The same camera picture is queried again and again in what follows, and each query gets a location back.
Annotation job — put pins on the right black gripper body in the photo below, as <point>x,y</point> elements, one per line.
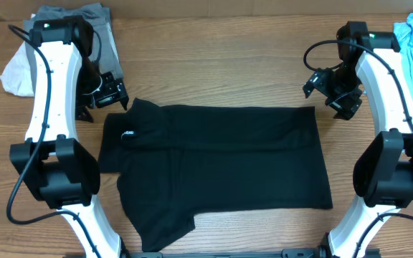
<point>339,88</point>

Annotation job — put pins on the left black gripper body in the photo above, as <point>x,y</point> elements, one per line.
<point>95,89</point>

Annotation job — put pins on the black t-shirt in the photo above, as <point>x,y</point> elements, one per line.
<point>176,161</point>

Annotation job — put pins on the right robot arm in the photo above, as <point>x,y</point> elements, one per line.
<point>370,65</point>

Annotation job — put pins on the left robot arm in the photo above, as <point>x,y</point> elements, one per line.
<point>51,162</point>

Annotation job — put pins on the folded grey shorts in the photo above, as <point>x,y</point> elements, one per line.
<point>109,46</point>

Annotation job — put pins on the white cloth under shorts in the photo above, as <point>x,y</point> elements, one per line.
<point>17,75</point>

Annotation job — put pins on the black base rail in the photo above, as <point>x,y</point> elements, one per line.
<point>285,253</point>

